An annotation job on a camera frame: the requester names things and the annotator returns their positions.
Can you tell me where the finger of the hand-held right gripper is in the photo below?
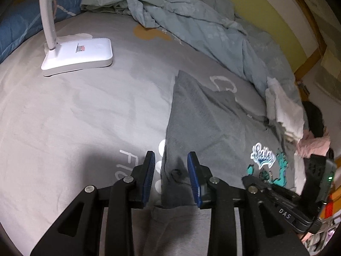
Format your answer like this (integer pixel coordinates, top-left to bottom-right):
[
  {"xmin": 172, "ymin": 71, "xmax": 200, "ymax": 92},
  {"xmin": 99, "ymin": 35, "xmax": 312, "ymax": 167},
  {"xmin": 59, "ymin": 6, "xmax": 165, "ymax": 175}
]
[{"xmin": 242, "ymin": 176, "xmax": 303, "ymax": 219}]

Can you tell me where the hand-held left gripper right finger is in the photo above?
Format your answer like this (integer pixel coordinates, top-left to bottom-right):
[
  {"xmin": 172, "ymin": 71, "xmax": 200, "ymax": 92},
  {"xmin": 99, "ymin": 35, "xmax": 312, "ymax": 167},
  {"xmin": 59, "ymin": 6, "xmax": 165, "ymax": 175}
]
[{"xmin": 187, "ymin": 151, "xmax": 311, "ymax": 256}]

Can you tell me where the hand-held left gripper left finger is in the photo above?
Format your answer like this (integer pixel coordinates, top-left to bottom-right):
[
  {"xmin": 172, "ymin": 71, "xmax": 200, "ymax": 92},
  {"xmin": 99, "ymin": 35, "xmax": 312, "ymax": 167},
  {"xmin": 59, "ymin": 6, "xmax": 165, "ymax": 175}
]
[{"xmin": 30, "ymin": 151, "xmax": 156, "ymax": 256}]

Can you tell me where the grey monster print t-shirt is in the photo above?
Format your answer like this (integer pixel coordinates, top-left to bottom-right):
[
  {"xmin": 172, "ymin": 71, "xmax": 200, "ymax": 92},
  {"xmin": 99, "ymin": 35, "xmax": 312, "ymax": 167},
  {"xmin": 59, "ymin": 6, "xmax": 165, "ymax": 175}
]
[{"xmin": 150, "ymin": 70, "xmax": 297, "ymax": 256}]

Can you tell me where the pink garment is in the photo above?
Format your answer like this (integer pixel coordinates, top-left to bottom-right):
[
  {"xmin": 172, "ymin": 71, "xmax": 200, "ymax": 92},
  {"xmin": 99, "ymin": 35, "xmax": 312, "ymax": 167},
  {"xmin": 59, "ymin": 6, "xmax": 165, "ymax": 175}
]
[{"xmin": 296, "ymin": 135, "xmax": 331, "ymax": 159}]

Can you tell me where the black garment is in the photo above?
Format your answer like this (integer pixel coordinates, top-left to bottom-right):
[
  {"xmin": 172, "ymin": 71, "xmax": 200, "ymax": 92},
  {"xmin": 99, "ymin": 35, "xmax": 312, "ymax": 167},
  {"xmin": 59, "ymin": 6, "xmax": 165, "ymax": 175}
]
[{"xmin": 302, "ymin": 101, "xmax": 331, "ymax": 139}]

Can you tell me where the white folded cloth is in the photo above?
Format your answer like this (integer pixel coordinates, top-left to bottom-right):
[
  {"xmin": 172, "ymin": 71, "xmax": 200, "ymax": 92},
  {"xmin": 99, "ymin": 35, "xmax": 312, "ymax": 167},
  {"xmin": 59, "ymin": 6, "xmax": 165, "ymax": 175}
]
[{"xmin": 265, "ymin": 77, "xmax": 305, "ymax": 142}]

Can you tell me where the grey printed bed sheet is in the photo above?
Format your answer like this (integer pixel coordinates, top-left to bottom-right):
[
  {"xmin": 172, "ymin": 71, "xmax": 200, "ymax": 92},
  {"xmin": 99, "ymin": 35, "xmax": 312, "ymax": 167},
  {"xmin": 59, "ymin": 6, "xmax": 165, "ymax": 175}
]
[{"xmin": 0, "ymin": 13, "xmax": 307, "ymax": 256}]

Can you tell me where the white desk lamp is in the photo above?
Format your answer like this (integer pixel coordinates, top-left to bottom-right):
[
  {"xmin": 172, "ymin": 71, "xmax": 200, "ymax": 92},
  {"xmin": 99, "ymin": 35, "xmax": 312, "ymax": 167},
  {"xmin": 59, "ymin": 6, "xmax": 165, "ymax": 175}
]
[{"xmin": 39, "ymin": 0, "xmax": 113, "ymax": 76}]

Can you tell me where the light blue duvet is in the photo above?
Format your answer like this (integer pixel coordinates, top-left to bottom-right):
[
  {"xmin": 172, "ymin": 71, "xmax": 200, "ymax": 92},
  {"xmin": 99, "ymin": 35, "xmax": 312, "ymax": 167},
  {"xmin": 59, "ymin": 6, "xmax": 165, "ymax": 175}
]
[{"xmin": 80, "ymin": 0, "xmax": 307, "ymax": 118}]

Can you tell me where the blue patterned pillow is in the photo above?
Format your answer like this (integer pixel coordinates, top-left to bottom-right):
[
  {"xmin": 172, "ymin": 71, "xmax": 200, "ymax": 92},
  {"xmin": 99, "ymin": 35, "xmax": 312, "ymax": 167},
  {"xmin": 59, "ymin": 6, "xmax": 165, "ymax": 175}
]
[{"xmin": 0, "ymin": 0, "xmax": 88, "ymax": 64}]

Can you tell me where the wooden bed frame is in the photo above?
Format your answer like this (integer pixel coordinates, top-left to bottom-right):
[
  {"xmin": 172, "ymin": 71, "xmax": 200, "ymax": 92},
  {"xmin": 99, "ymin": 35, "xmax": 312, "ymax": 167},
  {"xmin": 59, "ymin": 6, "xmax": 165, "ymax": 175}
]
[{"xmin": 289, "ymin": 0, "xmax": 328, "ymax": 80}]

